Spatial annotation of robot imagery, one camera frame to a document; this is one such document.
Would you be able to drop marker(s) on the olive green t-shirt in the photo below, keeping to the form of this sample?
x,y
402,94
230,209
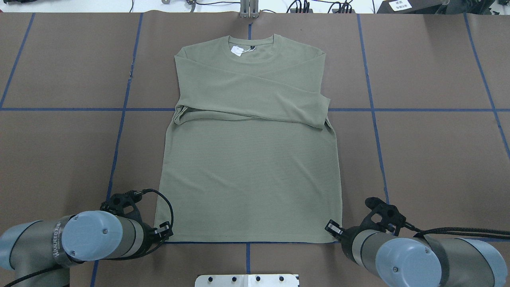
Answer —
x,y
250,154

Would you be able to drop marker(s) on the aluminium frame post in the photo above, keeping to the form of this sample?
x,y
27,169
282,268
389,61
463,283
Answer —
x,y
249,9

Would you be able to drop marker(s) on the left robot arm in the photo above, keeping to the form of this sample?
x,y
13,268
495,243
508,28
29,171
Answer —
x,y
42,252

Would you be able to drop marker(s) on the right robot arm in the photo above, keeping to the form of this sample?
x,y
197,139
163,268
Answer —
x,y
402,255

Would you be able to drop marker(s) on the metal mounting plate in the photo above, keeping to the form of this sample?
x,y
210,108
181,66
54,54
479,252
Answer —
x,y
248,280

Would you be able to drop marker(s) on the white paper garment tag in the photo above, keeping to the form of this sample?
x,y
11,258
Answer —
x,y
239,51

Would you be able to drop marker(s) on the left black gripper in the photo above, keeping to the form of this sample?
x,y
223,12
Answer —
x,y
152,234

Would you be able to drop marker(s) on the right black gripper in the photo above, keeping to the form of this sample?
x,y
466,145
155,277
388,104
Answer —
x,y
343,235

